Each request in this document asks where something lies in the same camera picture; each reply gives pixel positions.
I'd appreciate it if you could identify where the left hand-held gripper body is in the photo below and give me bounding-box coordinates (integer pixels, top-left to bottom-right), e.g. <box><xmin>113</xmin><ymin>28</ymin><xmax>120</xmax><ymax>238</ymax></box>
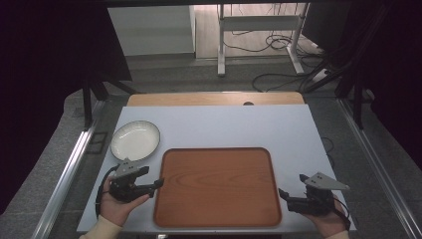
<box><xmin>108</xmin><ymin>158</ymin><xmax>154</xmax><ymax>204</ymax></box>

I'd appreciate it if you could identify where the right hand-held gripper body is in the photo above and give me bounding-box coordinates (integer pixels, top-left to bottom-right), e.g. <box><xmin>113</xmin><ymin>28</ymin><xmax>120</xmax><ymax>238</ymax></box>
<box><xmin>287</xmin><ymin>172</ymin><xmax>351</xmax><ymax>217</ymax></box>

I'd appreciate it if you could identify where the white plate with dark rim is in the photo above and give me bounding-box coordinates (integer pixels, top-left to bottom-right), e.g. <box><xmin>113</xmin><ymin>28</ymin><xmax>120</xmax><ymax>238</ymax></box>
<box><xmin>109</xmin><ymin>119</ymin><xmax>161</xmax><ymax>162</ymax></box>

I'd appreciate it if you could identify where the brown wooden tray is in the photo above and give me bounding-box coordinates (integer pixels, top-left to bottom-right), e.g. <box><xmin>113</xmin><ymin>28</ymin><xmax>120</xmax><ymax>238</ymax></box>
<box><xmin>152</xmin><ymin>146</ymin><xmax>284</xmax><ymax>229</ymax></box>

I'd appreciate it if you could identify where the person's left hand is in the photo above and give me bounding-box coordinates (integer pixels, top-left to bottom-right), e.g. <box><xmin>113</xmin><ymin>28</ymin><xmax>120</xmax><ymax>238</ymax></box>
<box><xmin>99</xmin><ymin>178</ymin><xmax>150</xmax><ymax>227</ymax></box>

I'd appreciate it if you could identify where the person's right hand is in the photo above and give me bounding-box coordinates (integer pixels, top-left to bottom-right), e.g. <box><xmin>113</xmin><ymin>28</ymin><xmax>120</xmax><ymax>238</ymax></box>
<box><xmin>302</xmin><ymin>194</ymin><xmax>348</xmax><ymax>239</ymax></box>

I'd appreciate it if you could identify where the black metal stand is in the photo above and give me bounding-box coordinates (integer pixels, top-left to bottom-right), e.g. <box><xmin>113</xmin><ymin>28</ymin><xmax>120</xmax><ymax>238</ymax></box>
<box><xmin>81</xmin><ymin>77</ymin><xmax>139</xmax><ymax>131</ymax></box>
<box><xmin>333</xmin><ymin>64</ymin><xmax>376</xmax><ymax>131</ymax></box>

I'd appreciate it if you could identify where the white board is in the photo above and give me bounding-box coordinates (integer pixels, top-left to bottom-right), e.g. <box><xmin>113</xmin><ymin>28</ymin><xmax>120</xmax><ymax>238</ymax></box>
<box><xmin>76</xmin><ymin>104</ymin><xmax>357</xmax><ymax>234</ymax></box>

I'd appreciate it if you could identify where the light wooden table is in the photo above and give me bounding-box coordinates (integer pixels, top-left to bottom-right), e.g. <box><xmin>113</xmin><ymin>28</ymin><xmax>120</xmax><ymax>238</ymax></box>
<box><xmin>126</xmin><ymin>91</ymin><xmax>306</xmax><ymax>108</ymax></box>

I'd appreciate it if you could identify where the white power strip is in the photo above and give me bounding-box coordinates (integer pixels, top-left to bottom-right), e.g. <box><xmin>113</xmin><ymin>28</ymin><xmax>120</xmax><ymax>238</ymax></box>
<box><xmin>311</xmin><ymin>68</ymin><xmax>332</xmax><ymax>85</ymax></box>

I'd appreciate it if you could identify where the black curtain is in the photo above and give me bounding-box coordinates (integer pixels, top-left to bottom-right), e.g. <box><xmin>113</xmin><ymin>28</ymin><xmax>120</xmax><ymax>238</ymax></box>
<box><xmin>0</xmin><ymin>0</ymin><xmax>133</xmax><ymax>215</ymax></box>
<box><xmin>344</xmin><ymin>0</ymin><xmax>422</xmax><ymax>171</ymax></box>

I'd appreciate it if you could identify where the white cabinet panel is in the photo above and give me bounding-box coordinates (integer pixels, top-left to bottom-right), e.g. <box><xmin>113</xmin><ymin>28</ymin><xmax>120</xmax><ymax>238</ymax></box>
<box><xmin>106</xmin><ymin>5</ymin><xmax>197</xmax><ymax>58</ymax></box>

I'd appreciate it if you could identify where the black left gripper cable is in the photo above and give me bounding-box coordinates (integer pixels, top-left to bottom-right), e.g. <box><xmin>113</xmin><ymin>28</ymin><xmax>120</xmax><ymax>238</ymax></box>
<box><xmin>95</xmin><ymin>164</ymin><xmax>120</xmax><ymax>219</ymax></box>

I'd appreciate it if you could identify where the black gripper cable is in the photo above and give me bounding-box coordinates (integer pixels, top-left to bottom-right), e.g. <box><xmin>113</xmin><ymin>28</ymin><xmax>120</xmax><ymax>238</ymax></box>
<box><xmin>332</xmin><ymin>196</ymin><xmax>352</xmax><ymax>232</ymax></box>
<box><xmin>95</xmin><ymin>164</ymin><xmax>120</xmax><ymax>219</ymax></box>

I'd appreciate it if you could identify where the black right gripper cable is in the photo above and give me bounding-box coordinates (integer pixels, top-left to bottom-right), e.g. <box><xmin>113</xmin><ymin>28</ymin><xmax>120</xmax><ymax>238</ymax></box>
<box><xmin>332</xmin><ymin>196</ymin><xmax>352</xmax><ymax>232</ymax></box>

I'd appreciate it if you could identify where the thin black floor cable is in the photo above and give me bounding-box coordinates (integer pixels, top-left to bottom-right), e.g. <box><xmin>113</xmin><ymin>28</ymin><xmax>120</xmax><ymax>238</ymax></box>
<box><xmin>320</xmin><ymin>135</ymin><xmax>336</xmax><ymax>168</ymax></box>

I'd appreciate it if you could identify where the aluminium rail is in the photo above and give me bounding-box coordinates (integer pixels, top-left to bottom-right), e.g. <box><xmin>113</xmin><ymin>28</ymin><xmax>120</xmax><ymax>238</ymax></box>
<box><xmin>30</xmin><ymin>99</ymin><xmax>106</xmax><ymax>239</ymax></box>
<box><xmin>335</xmin><ymin>97</ymin><xmax>422</xmax><ymax>239</ymax></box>

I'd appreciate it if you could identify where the black looped floor cable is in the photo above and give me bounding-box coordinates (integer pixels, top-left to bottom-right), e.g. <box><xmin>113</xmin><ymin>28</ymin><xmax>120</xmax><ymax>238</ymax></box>
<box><xmin>251</xmin><ymin>72</ymin><xmax>321</xmax><ymax>94</ymax></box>

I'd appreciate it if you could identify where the black floor cable bundle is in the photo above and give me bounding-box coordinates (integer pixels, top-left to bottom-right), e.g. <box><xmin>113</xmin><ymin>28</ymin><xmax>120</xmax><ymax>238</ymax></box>
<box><xmin>221</xmin><ymin>30</ymin><xmax>324</xmax><ymax>60</ymax></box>

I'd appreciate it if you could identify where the white metal desk frame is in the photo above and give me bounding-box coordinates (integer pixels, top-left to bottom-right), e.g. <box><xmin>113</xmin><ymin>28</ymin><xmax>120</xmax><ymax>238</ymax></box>
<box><xmin>216</xmin><ymin>3</ymin><xmax>311</xmax><ymax>78</ymax></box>

